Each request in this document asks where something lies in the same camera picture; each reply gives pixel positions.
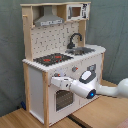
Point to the metal toy sink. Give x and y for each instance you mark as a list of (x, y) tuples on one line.
[(79, 51)]

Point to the toy oven door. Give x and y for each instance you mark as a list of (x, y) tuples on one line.
[(63, 99)]

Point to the stove knob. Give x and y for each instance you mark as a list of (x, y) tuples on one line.
[(57, 74), (74, 69)]

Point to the black toy stovetop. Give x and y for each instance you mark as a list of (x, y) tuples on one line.
[(52, 59)]

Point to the right stove knob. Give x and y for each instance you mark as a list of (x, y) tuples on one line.
[(74, 69)]

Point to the black toy faucet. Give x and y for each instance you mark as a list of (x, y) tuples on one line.
[(72, 42)]

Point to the left stove knob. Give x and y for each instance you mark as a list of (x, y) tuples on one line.
[(57, 74)]

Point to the grey range hood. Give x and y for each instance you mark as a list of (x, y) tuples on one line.
[(48, 18)]

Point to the wooden toy kitchen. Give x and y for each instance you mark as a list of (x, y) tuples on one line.
[(45, 40)]

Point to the toy microwave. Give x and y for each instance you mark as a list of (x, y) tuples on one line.
[(77, 11)]

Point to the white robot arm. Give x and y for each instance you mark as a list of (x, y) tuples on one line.
[(87, 86)]

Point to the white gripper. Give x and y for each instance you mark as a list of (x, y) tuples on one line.
[(62, 82)]

